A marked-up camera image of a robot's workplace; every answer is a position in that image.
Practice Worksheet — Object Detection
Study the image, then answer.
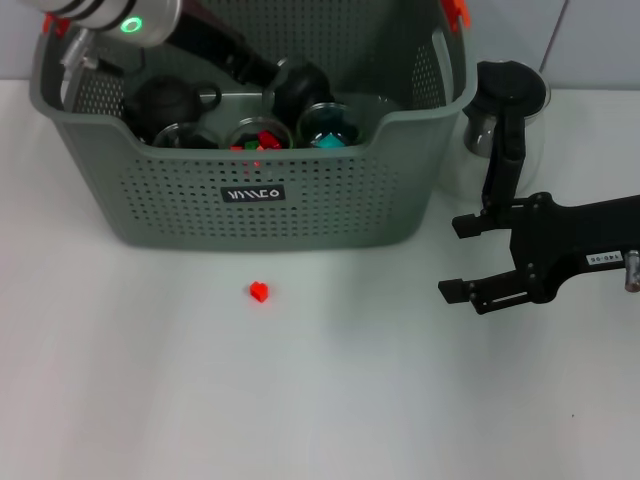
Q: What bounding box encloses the glass teacup black holder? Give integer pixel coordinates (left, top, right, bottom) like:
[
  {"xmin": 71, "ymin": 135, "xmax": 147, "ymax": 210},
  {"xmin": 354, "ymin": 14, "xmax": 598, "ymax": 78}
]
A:
[
  {"xmin": 296, "ymin": 101, "xmax": 365, "ymax": 149},
  {"xmin": 152, "ymin": 122, "xmax": 221, "ymax": 150},
  {"xmin": 262, "ymin": 57, "xmax": 337, "ymax": 121},
  {"xmin": 224, "ymin": 117, "xmax": 294, "ymax": 151}
]

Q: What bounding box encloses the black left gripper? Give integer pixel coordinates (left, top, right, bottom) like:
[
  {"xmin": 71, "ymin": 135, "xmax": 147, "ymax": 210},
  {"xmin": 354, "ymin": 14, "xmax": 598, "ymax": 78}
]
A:
[{"xmin": 164, "ymin": 0, "xmax": 282, "ymax": 89}]

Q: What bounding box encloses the orange bin handle clip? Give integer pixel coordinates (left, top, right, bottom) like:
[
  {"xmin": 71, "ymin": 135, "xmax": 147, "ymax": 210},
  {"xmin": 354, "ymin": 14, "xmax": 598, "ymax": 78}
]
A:
[
  {"xmin": 42, "ymin": 13, "xmax": 69, "ymax": 39},
  {"xmin": 442, "ymin": 0, "xmax": 472, "ymax": 34}
]

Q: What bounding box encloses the grey perforated storage bin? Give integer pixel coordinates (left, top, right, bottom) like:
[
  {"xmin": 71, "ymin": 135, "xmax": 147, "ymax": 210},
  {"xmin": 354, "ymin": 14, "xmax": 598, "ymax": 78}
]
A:
[{"xmin": 28, "ymin": 0, "xmax": 476, "ymax": 250}]

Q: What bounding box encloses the right gripper cable silver plug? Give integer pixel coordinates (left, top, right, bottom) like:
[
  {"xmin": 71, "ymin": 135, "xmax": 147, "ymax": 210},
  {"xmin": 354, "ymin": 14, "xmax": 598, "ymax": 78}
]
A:
[{"xmin": 622, "ymin": 249, "xmax": 640, "ymax": 292}]

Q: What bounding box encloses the glass coffee pot black lid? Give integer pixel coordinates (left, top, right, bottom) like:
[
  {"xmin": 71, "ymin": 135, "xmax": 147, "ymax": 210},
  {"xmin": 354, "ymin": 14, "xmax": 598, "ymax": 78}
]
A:
[{"xmin": 439, "ymin": 59, "xmax": 551, "ymax": 221}]

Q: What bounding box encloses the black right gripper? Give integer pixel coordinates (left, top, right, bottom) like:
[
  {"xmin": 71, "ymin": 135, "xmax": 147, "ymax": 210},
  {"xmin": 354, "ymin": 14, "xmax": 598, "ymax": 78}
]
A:
[{"xmin": 437, "ymin": 192, "xmax": 640, "ymax": 316}]

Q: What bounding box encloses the black clay teapot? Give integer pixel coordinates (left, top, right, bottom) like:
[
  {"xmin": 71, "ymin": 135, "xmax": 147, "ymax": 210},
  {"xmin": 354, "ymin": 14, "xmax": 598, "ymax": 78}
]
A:
[{"xmin": 122, "ymin": 74, "xmax": 223, "ymax": 144}]

